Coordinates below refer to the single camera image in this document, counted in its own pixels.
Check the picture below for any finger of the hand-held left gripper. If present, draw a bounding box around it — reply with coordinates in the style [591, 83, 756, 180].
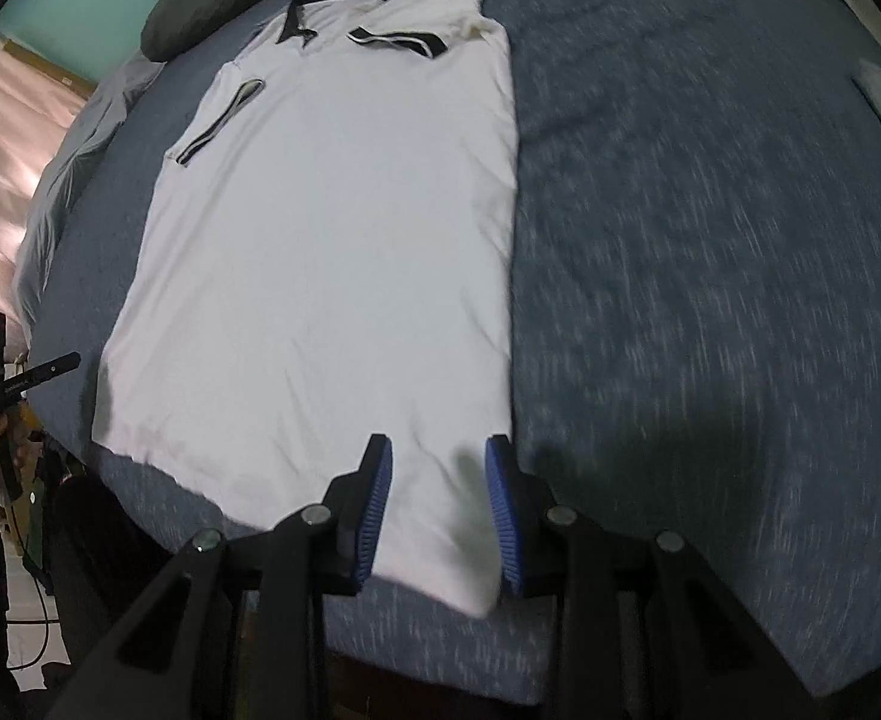
[19, 351, 83, 397]

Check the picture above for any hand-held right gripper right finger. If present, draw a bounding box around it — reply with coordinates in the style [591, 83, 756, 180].
[484, 433, 824, 720]

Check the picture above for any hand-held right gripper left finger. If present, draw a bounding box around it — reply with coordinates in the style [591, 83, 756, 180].
[43, 433, 395, 720]

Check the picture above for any white polo shirt black trim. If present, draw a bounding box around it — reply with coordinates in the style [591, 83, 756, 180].
[89, 0, 520, 616]

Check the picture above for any light grey duvet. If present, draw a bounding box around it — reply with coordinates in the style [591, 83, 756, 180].
[11, 52, 167, 346]

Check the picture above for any blue-grey bed blanket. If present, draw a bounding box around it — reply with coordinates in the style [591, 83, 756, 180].
[13, 0, 881, 698]

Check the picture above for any dark grey pillow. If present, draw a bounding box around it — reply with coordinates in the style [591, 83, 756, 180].
[140, 0, 322, 62]

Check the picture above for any black cable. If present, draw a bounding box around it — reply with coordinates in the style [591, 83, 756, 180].
[1, 457, 70, 672]

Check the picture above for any wooden window frame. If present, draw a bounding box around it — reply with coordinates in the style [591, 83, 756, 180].
[1, 34, 98, 100]

